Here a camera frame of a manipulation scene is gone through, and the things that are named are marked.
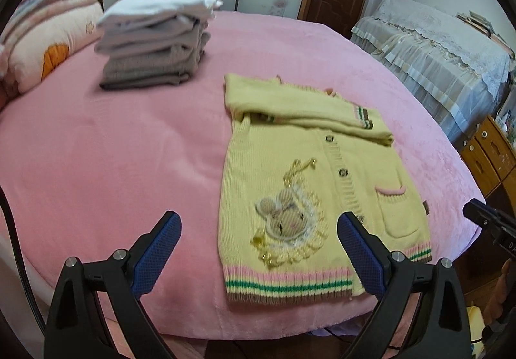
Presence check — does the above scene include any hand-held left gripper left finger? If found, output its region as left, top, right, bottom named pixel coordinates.
left=44, top=211, right=182, bottom=359

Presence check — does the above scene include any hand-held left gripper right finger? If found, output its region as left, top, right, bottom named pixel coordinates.
left=336, top=211, right=473, bottom=359

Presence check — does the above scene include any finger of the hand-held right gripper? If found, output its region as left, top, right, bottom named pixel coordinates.
left=463, top=200, right=509, bottom=231

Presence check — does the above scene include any yellow knit cardigan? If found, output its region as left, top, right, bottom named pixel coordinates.
left=218, top=73, right=433, bottom=301

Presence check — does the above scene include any person's right hand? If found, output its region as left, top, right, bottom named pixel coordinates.
left=486, top=260, right=516, bottom=323

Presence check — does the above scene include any wooden dresser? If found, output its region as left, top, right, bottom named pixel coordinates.
left=460, top=115, right=516, bottom=199

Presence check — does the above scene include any pink bed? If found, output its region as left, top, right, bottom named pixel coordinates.
left=0, top=10, right=486, bottom=344

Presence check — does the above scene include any lace-covered furniture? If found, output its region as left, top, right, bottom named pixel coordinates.
left=350, top=0, right=516, bottom=142

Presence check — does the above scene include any grey-brown knit folded garment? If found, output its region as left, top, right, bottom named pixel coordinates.
left=99, top=43, right=210, bottom=92

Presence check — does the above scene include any stack of books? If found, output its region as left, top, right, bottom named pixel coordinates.
left=455, top=10, right=516, bottom=62

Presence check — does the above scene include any light grey folded garment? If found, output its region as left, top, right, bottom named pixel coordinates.
left=95, top=16, right=212, bottom=57

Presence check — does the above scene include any white folded garment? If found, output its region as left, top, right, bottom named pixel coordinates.
left=98, top=0, right=223, bottom=31

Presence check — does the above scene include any black cable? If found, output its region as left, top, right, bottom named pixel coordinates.
left=0, top=186, right=45, bottom=347

